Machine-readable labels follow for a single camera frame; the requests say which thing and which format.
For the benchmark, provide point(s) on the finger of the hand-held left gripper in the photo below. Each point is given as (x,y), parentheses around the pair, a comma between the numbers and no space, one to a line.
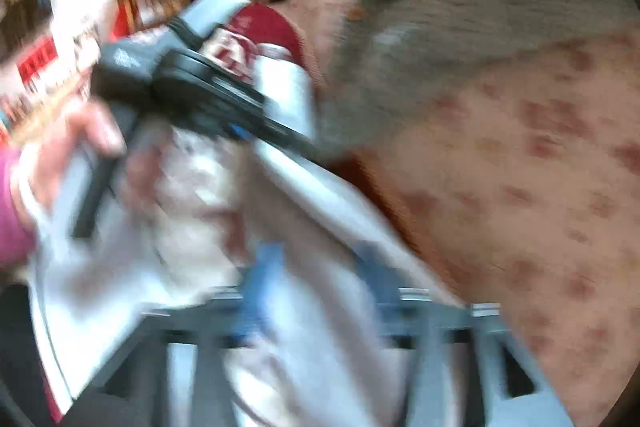
(285,134)

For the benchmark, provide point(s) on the light grey pants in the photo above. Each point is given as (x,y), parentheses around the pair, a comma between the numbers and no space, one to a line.
(320,307)

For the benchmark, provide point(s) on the person's left forearm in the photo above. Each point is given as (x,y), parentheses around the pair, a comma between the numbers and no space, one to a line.
(12,219)

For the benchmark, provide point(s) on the floral beige cushion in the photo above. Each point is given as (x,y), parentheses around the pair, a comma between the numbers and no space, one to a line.
(525,207)

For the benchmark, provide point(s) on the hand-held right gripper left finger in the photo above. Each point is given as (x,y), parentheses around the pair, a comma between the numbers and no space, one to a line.
(261,279)

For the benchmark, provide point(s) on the person's left hand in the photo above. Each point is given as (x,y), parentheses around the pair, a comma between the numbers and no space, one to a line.
(60,147)

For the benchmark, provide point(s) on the red wall decoration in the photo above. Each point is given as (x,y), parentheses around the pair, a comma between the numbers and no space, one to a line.
(36,59)

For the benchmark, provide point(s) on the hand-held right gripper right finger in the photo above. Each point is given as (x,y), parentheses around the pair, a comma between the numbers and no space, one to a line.
(372,268)

